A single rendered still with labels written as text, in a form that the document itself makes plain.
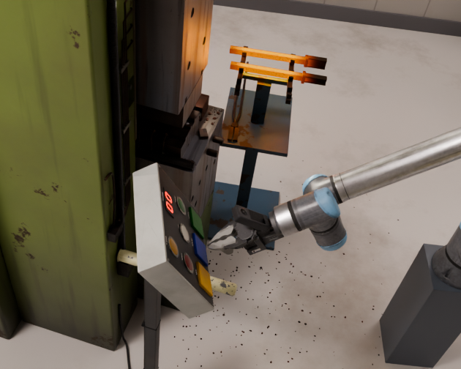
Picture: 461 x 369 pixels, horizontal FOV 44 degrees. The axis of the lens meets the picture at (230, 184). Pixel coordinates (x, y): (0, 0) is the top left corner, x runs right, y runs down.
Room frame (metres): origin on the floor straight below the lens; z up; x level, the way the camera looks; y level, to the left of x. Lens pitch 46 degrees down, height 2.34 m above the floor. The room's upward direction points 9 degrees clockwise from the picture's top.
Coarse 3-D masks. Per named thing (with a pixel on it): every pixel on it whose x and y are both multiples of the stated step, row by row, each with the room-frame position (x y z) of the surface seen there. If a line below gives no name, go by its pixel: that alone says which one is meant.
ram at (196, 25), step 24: (144, 0) 1.40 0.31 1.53; (168, 0) 1.39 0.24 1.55; (192, 0) 1.45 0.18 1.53; (144, 24) 1.40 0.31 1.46; (168, 24) 1.39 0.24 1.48; (192, 24) 1.47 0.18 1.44; (144, 48) 1.40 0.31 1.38; (168, 48) 1.39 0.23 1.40; (192, 48) 1.49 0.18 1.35; (144, 72) 1.40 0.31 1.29; (168, 72) 1.39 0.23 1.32; (192, 72) 1.51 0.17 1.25; (144, 96) 1.40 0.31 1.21; (168, 96) 1.39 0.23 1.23
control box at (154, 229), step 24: (144, 168) 1.12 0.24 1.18; (144, 192) 1.03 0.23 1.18; (168, 192) 1.07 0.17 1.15; (144, 216) 0.95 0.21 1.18; (168, 216) 0.97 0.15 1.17; (144, 240) 0.88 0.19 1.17; (168, 240) 0.88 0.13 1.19; (192, 240) 1.00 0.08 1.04; (144, 264) 0.81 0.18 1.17; (168, 264) 0.81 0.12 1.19; (192, 264) 0.90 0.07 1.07; (168, 288) 0.81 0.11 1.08; (192, 288) 0.83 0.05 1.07; (192, 312) 0.83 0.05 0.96
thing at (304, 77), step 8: (232, 64) 2.02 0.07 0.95; (240, 64) 2.03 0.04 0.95; (248, 64) 2.04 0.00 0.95; (256, 72) 2.01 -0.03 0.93; (264, 72) 2.01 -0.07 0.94; (272, 72) 2.01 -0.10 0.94; (280, 72) 2.02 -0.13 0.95; (288, 72) 2.02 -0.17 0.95; (296, 72) 2.03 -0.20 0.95; (304, 72) 2.03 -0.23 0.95; (296, 80) 2.01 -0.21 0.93; (304, 80) 2.00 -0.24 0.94; (312, 80) 2.02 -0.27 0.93; (320, 80) 2.01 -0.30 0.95
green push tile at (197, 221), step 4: (192, 212) 1.11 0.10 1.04; (192, 216) 1.09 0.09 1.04; (196, 216) 1.12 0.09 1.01; (192, 220) 1.08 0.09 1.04; (196, 220) 1.10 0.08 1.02; (200, 220) 1.13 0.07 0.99; (192, 224) 1.06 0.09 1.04; (196, 224) 1.08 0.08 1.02; (200, 224) 1.11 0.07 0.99; (196, 228) 1.06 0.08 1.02; (200, 228) 1.09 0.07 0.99; (196, 232) 1.06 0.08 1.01; (200, 232) 1.07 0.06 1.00; (200, 236) 1.06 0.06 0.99
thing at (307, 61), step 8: (232, 48) 2.14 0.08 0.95; (240, 48) 2.15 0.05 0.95; (248, 48) 2.16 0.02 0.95; (256, 56) 2.13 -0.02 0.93; (264, 56) 2.13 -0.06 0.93; (272, 56) 2.13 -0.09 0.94; (280, 56) 2.13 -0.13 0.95; (288, 56) 2.14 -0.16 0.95; (296, 56) 2.15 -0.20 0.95; (304, 56) 2.16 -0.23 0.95; (312, 56) 2.16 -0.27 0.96; (304, 64) 2.13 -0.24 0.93; (312, 64) 2.14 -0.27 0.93; (320, 64) 2.14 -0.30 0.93
